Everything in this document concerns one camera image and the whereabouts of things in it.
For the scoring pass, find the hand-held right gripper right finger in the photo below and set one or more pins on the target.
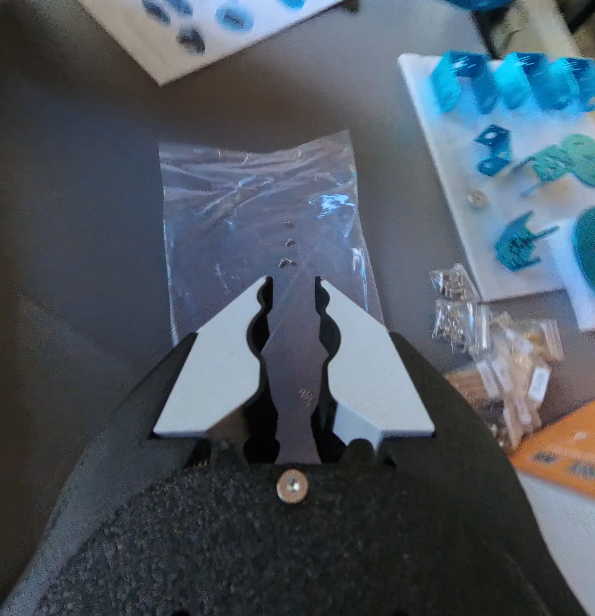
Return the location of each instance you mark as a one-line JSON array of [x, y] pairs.
[[379, 380]]

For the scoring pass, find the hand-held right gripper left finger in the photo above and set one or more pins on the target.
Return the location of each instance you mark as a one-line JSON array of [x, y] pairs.
[[215, 380]]

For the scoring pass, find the pile of small hardware bags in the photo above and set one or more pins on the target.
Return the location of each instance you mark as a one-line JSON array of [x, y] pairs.
[[495, 346]]

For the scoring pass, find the clear plastic bag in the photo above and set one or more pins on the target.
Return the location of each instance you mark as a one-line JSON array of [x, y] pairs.
[[230, 192]]

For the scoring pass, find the orange cardboard box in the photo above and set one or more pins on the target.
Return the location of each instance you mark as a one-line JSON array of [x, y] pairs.
[[567, 447]]

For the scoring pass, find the white foam sheet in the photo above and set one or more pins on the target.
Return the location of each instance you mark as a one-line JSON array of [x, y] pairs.
[[446, 192]]

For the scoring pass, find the silver round flange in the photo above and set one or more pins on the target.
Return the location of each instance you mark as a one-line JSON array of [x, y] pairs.
[[476, 197]]

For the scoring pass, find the white foam block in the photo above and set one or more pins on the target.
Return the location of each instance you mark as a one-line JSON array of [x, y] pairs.
[[581, 308]]

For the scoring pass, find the white instruction sheet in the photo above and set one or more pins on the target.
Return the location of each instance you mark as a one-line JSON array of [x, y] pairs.
[[206, 29]]

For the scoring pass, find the blue metal U bracket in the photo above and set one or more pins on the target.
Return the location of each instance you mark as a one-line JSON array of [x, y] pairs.
[[492, 149], [519, 245]]

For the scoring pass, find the blue long metal bracket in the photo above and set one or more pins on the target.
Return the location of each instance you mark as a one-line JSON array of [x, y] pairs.
[[543, 166]]

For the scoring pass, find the blue round-end metal bracket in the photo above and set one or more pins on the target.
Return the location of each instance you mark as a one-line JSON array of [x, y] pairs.
[[519, 79], [593, 86], [562, 84], [459, 77]]

